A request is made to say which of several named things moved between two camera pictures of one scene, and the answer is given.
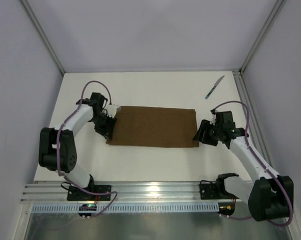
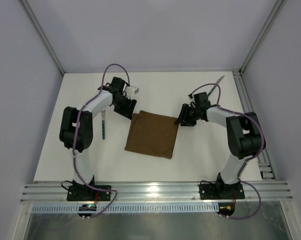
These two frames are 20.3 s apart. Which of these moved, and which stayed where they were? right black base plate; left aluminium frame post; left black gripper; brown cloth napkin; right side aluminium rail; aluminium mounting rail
Moved: left black gripper; brown cloth napkin
Stayed: right side aluminium rail; aluminium mounting rail; left aluminium frame post; right black base plate
